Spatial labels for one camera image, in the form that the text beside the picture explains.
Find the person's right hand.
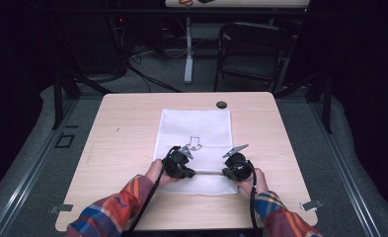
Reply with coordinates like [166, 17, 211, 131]
[238, 167, 270, 198]

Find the white cloth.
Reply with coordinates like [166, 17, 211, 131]
[152, 108, 240, 197]

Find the white table leg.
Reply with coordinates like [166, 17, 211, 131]
[183, 16, 195, 85]

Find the aluminium floor rail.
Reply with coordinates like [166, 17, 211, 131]
[308, 98, 382, 237]
[0, 98, 81, 237]

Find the left hand-held gripper black cable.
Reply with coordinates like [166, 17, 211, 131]
[126, 145, 182, 235]

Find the hand-held gripper black cable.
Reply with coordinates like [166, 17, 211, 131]
[245, 159, 261, 231]
[126, 145, 182, 235]

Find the right hand-held gripper black cable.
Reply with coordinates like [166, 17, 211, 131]
[245, 159, 261, 231]

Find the grey metal table bracket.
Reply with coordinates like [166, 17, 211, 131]
[48, 203, 74, 214]
[299, 198, 325, 212]

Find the black folding chair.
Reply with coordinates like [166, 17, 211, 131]
[212, 21, 295, 95]

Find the person's left hand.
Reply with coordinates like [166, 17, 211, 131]
[144, 158, 180, 189]

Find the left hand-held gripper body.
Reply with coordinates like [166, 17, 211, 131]
[162, 144, 194, 181]

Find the black floor cable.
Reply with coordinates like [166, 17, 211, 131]
[127, 48, 184, 94]

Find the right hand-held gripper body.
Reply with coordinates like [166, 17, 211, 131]
[222, 143, 257, 183]

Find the black metal stand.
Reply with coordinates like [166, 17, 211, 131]
[49, 19, 114, 131]
[273, 70, 335, 134]

